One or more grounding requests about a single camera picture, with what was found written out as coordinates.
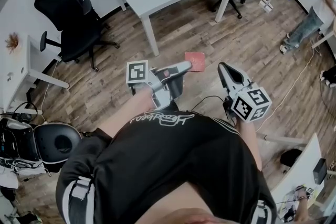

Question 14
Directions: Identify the black box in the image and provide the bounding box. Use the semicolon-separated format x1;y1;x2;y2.
312;158;328;186

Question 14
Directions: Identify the black office chair with headrest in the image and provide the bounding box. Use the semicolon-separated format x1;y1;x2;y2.
32;0;121;73

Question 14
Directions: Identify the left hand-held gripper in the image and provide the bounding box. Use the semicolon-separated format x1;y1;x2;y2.
125;60;194;111

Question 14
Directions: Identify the person's black printed shirt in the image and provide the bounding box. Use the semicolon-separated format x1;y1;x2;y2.
55;102;278;224

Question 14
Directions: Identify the dried orange plant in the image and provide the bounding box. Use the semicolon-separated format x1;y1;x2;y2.
4;31;21;55

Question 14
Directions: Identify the white corner desk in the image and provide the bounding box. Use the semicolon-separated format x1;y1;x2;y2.
269;133;329;220

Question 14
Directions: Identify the black equipment case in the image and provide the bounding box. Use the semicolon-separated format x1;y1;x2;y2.
0;116;40;166

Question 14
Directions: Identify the person's right forearm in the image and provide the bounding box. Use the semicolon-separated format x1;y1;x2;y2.
234;116;264;172

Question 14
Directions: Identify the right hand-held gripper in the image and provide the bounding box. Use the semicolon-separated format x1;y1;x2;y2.
217;62;272;123

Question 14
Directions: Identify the white side desk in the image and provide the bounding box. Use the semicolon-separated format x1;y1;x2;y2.
0;33;70;115

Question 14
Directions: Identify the black bag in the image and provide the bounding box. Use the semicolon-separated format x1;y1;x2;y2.
279;148;303;167

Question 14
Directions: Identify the white cloth pile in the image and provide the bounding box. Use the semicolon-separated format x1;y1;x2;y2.
0;157;48;190

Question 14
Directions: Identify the round black stool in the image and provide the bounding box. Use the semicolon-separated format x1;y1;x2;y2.
34;123;82;173

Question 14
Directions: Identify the white floor cable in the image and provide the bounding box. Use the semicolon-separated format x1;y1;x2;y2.
255;39;322;132

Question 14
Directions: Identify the person's left forearm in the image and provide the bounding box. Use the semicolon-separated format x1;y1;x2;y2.
96;86;156;137

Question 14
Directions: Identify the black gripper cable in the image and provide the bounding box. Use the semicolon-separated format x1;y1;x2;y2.
191;95;229;114

